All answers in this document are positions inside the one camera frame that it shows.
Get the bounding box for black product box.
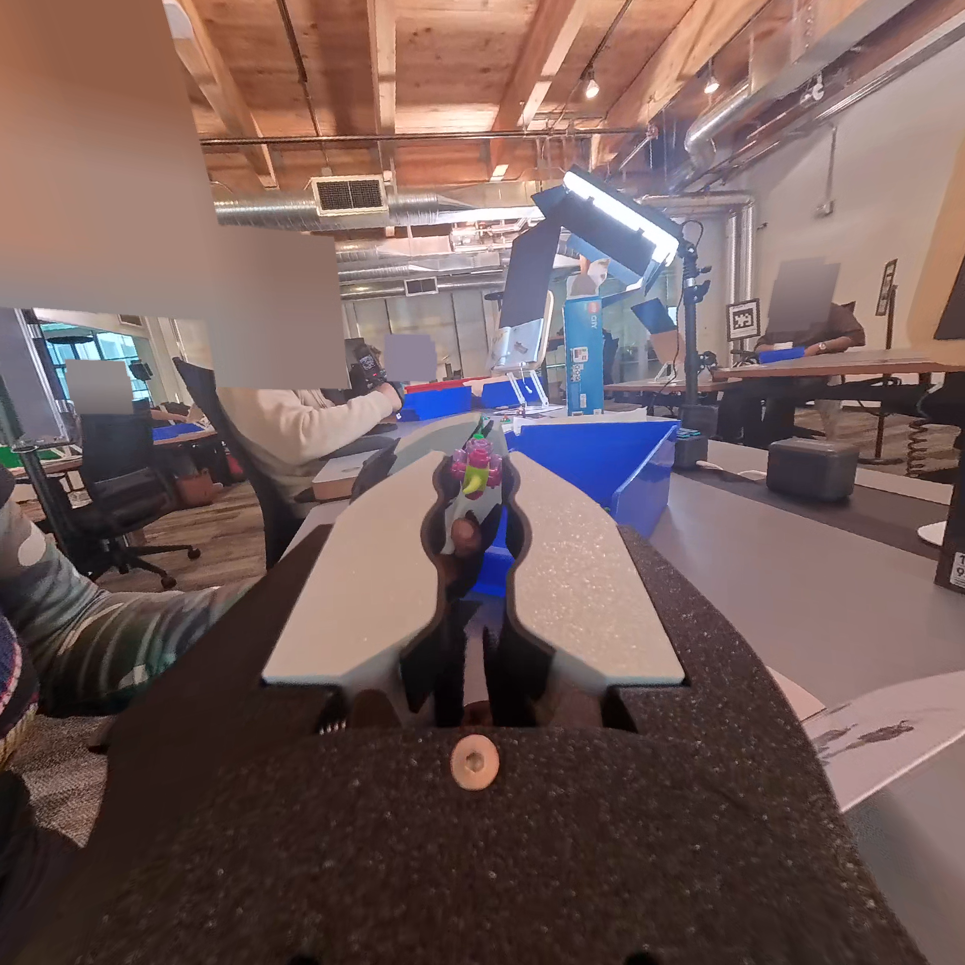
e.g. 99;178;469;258
935;453;965;594

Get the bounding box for wooden background desk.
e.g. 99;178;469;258
604;350;965;453

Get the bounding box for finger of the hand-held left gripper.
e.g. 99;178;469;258
390;417;468;473

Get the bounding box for instruction booklet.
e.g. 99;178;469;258
769;671;965;815

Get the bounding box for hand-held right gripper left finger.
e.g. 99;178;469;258
264;450;456;716

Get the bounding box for person's left forearm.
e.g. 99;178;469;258
1;498;260;719

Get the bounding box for grey desk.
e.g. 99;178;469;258
279;423;965;965

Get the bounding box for silver ceiling air duct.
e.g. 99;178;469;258
212;189;755;303

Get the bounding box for blue storage bin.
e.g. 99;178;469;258
506;418;680;541
402;383;487;420

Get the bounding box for black device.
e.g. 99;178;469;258
766;438;860;503

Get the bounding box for ceiling air vent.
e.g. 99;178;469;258
311;175;392;217

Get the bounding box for blue printed carton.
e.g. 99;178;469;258
563;295;607;417

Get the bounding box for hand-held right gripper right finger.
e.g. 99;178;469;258
498;450;689;716

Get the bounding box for black desk lamp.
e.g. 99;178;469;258
531;166;713;438

